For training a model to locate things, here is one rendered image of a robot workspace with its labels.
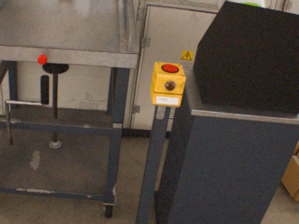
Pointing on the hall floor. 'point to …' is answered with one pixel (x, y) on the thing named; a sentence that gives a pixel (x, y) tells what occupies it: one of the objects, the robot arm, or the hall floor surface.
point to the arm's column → (221, 168)
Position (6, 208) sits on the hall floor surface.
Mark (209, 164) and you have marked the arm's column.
